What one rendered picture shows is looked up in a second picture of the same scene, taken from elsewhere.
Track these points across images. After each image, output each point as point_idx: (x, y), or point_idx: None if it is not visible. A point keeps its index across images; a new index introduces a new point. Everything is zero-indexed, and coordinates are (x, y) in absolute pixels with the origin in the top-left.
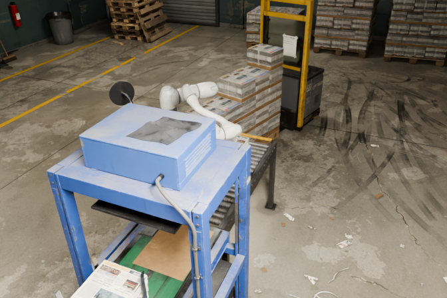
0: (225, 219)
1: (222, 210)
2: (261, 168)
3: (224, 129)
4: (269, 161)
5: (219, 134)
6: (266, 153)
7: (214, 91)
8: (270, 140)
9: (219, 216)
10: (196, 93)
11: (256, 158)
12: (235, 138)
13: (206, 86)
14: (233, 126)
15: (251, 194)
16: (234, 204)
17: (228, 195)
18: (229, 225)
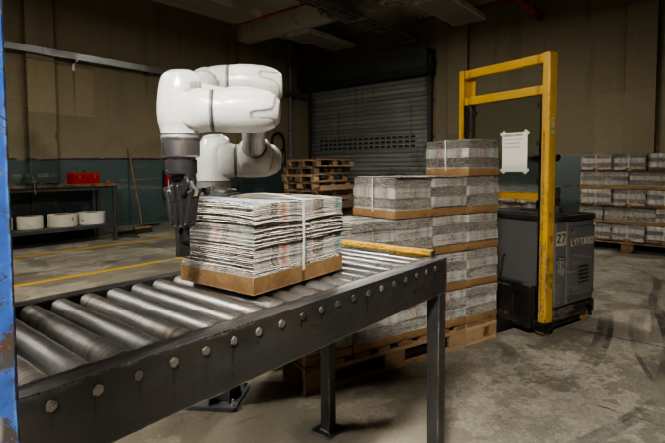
0: (55, 379)
1: (100, 353)
2: (363, 288)
3: (215, 89)
4: (414, 298)
5: (187, 91)
6: (402, 268)
7: (269, 82)
8: (427, 253)
9: (58, 369)
10: (218, 75)
11: (365, 273)
12: (301, 195)
13: (248, 67)
14: (249, 88)
15: (297, 355)
16: (167, 342)
17: (188, 322)
18: (75, 417)
